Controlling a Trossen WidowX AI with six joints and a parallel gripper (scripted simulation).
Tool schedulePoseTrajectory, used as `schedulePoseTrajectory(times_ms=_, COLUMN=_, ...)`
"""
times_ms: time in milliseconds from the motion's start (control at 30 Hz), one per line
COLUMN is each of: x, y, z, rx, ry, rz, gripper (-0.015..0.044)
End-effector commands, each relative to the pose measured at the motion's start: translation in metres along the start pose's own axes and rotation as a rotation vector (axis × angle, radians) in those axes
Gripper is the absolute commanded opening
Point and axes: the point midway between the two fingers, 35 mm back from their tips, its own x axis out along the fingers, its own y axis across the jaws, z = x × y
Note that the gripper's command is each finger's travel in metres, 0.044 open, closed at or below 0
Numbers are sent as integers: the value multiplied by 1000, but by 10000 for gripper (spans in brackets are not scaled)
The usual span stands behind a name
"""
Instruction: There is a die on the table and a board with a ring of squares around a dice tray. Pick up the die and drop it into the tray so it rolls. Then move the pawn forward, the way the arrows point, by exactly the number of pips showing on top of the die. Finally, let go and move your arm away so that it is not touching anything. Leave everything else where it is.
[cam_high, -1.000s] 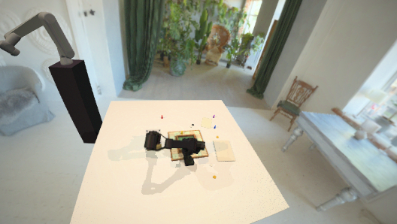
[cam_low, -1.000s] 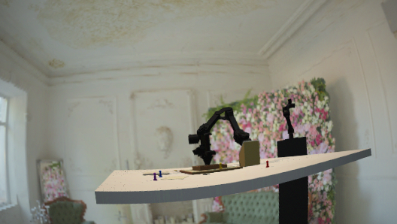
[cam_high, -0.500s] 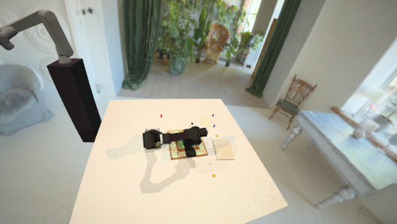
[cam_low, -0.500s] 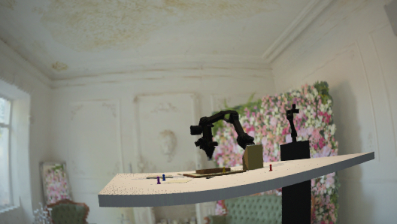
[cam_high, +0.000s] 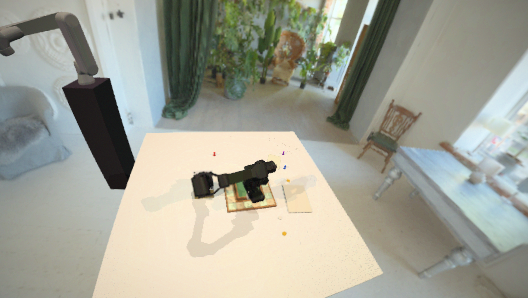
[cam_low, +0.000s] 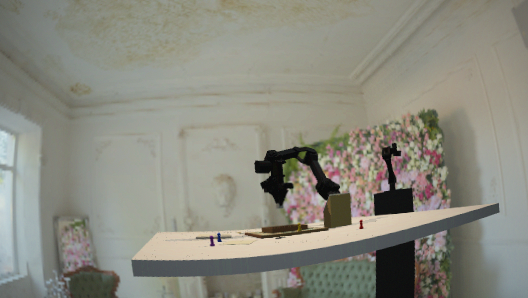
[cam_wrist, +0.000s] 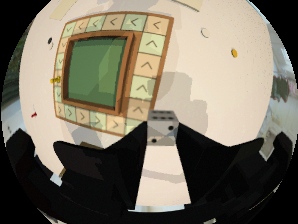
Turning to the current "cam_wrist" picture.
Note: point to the yellow game pawn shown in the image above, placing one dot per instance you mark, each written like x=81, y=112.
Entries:
x=56, y=79

